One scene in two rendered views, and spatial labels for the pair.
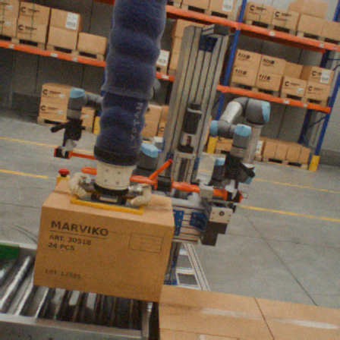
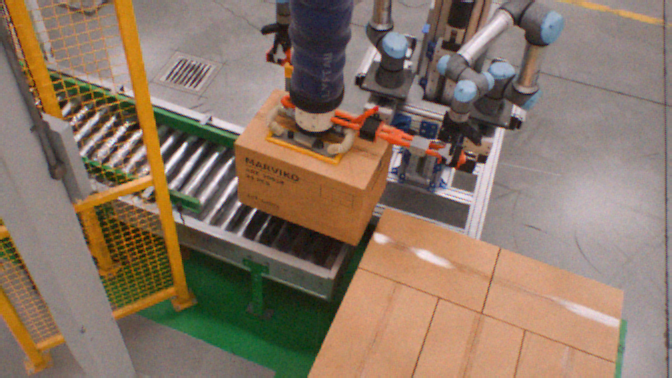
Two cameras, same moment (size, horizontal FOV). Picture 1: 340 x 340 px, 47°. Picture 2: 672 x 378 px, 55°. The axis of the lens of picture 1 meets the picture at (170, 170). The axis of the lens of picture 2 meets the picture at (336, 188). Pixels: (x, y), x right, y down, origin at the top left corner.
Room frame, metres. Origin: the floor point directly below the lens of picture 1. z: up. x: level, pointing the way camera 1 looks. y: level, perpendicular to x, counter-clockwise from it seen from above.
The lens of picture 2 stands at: (0.01, -0.66, 3.08)
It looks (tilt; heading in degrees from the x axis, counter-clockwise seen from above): 49 degrees down; 24
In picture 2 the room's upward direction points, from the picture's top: 6 degrees clockwise
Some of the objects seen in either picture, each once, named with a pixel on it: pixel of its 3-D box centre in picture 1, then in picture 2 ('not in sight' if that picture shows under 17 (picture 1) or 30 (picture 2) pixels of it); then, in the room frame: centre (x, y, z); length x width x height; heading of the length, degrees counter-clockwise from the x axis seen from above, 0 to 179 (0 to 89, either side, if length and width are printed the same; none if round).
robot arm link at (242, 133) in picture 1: (241, 136); (464, 96); (1.89, -0.31, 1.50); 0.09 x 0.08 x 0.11; 164
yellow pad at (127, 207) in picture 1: (108, 201); (305, 141); (1.73, 0.26, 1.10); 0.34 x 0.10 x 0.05; 96
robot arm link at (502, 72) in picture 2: (223, 168); (499, 79); (2.46, -0.34, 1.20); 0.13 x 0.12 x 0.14; 74
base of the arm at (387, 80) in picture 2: (144, 173); (390, 70); (2.37, 0.16, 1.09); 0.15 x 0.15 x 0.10
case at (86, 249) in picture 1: (107, 237); (315, 166); (1.81, 0.24, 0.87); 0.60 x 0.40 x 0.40; 96
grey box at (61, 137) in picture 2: not in sight; (50, 152); (0.83, 0.63, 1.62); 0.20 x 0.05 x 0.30; 97
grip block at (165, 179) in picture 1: (163, 183); (370, 128); (1.85, 0.02, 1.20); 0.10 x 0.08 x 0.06; 6
